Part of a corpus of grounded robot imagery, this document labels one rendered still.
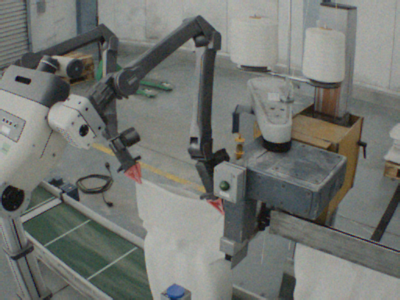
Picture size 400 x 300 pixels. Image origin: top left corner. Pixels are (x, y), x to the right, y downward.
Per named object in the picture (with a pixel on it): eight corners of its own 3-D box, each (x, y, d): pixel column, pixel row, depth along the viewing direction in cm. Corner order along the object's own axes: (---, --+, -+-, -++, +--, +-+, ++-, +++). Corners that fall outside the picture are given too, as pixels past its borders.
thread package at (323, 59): (294, 77, 124) (295, 25, 117) (311, 69, 135) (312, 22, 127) (337, 87, 116) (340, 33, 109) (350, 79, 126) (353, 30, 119)
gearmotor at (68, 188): (44, 194, 297) (41, 177, 290) (58, 187, 307) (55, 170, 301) (66, 208, 280) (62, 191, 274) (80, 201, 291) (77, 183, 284)
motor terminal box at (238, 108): (230, 139, 164) (231, 111, 159) (234, 129, 172) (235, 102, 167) (251, 142, 162) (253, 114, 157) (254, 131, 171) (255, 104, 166)
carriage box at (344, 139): (266, 205, 152) (272, 125, 138) (304, 169, 176) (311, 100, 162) (324, 226, 138) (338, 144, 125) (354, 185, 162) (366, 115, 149)
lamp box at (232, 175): (213, 194, 118) (213, 166, 114) (223, 188, 121) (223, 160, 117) (236, 203, 114) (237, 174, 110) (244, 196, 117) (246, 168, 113)
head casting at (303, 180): (221, 236, 128) (223, 149, 116) (261, 202, 146) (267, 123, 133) (305, 269, 112) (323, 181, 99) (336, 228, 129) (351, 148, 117)
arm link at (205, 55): (191, 33, 144) (211, 29, 136) (202, 37, 148) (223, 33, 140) (182, 155, 145) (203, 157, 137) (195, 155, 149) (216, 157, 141)
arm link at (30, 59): (103, 26, 177) (109, 17, 168) (115, 51, 179) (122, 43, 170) (16, 64, 156) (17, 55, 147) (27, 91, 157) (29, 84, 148)
